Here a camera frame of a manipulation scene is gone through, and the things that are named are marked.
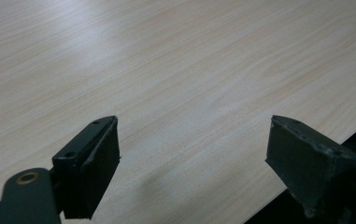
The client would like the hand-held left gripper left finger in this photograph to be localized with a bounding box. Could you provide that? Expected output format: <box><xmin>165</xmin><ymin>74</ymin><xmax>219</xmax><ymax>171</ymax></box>
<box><xmin>51</xmin><ymin>115</ymin><xmax>121</xmax><ymax>220</ymax></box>

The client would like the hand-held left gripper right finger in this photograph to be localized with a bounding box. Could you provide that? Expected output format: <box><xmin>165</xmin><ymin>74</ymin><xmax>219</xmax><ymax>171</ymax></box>
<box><xmin>264</xmin><ymin>114</ymin><xmax>356</xmax><ymax>218</ymax></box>

